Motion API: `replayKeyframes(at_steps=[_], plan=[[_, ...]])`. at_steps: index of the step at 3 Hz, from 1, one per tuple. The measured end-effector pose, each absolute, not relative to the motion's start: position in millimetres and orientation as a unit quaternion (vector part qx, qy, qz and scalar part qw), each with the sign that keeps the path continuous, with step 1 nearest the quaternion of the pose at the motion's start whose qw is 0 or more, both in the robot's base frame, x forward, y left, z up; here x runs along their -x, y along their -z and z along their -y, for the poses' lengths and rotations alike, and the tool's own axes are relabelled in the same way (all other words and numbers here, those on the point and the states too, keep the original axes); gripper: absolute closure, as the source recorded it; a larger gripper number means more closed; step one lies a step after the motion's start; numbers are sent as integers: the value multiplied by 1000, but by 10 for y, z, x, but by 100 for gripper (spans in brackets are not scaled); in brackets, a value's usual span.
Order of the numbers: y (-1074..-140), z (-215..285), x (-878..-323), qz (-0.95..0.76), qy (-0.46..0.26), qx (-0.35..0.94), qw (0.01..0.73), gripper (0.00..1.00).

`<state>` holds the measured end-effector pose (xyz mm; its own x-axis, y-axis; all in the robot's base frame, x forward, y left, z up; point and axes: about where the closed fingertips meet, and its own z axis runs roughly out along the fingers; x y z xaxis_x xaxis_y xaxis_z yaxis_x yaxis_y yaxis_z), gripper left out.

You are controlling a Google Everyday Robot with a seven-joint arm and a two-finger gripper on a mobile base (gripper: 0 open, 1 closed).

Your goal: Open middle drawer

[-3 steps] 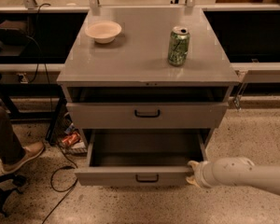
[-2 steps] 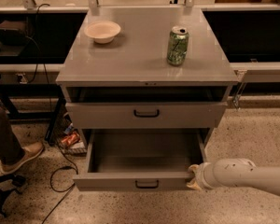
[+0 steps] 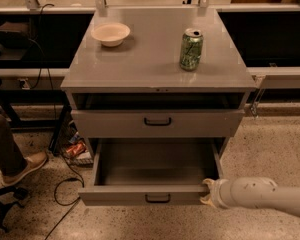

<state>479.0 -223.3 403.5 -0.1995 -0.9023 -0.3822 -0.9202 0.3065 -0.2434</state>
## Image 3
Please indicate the dark box on shelf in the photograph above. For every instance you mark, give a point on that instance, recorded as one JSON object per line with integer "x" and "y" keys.
{"x": 14, "y": 35}

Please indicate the black office chair base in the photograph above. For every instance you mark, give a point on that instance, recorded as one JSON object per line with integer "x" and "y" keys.
{"x": 19, "y": 194}

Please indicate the person's trouser leg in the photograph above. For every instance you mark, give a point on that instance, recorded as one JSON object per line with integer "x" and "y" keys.
{"x": 12, "y": 161}

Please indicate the grey drawer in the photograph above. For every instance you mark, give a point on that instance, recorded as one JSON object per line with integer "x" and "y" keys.
{"x": 157, "y": 124}
{"x": 151, "y": 171}

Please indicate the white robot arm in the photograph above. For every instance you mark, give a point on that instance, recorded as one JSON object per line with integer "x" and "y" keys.
{"x": 252, "y": 193}

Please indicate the white bowl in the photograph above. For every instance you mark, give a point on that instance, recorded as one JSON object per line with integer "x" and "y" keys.
{"x": 110, "y": 34}

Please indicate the tan shoe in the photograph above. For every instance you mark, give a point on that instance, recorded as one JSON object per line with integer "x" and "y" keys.
{"x": 33, "y": 163}

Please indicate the orange snack packet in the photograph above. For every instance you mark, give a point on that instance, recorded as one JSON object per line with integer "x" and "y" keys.
{"x": 75, "y": 149}

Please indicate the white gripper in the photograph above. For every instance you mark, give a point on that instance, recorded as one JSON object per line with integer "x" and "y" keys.
{"x": 214, "y": 193}

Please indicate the green soda can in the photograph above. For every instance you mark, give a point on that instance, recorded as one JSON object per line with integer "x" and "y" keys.
{"x": 191, "y": 49}

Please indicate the grey top drawer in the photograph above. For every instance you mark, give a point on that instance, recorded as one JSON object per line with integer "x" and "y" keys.
{"x": 157, "y": 124}

